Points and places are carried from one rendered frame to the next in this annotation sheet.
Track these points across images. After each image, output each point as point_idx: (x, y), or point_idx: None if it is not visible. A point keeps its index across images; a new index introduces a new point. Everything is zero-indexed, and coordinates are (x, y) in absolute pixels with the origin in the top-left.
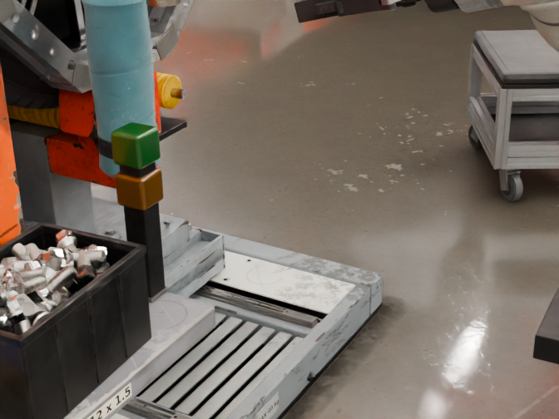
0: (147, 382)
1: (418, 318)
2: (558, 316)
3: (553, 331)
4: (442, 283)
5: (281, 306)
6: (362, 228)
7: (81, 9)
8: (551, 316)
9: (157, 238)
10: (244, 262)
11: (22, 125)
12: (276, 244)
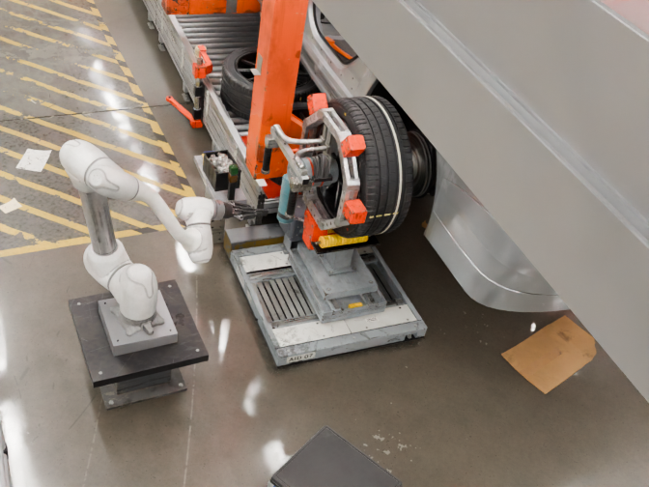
0: (208, 190)
1: (261, 370)
2: (175, 288)
3: (172, 282)
4: (272, 394)
5: (302, 343)
6: (336, 409)
7: (336, 203)
8: (177, 287)
9: (229, 188)
10: (324, 334)
11: None
12: (350, 376)
